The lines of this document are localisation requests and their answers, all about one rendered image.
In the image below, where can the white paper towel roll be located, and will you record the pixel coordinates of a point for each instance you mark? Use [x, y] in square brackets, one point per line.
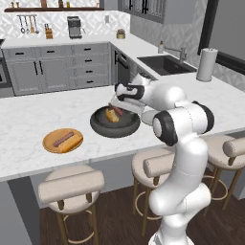
[206, 65]

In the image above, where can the beige bar stool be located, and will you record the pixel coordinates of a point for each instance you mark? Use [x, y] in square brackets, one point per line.
[156, 164]
[223, 153]
[71, 185]

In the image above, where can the brown jar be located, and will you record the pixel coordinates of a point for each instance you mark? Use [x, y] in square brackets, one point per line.
[43, 3]

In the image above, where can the golden bun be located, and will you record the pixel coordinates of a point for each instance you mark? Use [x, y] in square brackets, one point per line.
[71, 143]
[112, 116]

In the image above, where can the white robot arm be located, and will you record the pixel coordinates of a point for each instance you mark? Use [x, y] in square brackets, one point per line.
[185, 153]

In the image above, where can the dark wooden shelf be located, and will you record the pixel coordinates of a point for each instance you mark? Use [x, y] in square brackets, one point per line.
[54, 9]

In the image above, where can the rail with hanging tools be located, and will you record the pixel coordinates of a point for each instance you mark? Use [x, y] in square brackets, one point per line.
[27, 23]

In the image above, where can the white wall socket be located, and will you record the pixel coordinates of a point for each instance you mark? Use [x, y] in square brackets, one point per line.
[107, 19]

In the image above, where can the silver tap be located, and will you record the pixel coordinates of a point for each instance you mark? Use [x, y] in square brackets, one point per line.
[182, 52]

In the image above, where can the small brown bottle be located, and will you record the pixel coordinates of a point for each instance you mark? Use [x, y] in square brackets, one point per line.
[17, 4]
[12, 4]

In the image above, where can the dark bottle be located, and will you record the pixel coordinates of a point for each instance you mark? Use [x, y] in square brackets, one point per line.
[60, 4]

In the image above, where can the steel oven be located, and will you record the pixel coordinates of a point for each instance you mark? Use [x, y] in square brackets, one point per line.
[4, 73]

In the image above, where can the white soap dispenser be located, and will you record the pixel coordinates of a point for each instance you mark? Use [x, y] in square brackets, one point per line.
[161, 48]

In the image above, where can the red-brown sausage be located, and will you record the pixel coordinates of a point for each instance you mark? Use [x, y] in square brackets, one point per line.
[119, 111]
[63, 139]

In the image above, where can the small yellow bottle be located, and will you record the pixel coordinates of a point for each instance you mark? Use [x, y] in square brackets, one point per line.
[68, 4]

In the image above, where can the round golden jar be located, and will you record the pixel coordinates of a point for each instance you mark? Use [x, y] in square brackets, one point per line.
[121, 34]

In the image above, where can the dark sink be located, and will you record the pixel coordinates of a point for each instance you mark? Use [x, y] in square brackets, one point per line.
[164, 64]

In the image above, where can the dark grey bowl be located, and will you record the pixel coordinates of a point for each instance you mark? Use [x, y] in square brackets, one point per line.
[105, 127]

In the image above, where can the orange wooden plate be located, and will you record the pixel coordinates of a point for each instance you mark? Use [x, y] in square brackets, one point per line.
[48, 143]

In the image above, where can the wooden knife block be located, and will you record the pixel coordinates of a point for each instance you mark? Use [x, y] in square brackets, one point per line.
[48, 33]

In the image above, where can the black dishwasher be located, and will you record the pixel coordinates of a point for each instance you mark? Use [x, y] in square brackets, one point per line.
[123, 68]

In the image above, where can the grey base cupboards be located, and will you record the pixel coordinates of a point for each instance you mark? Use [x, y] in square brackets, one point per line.
[57, 68]

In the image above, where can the black window frame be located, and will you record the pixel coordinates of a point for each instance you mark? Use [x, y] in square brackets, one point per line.
[209, 19]

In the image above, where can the grey wall cupboards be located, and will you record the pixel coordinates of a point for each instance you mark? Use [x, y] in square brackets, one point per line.
[172, 11]

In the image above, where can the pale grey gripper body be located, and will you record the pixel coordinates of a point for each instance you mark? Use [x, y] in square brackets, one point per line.
[129, 104]

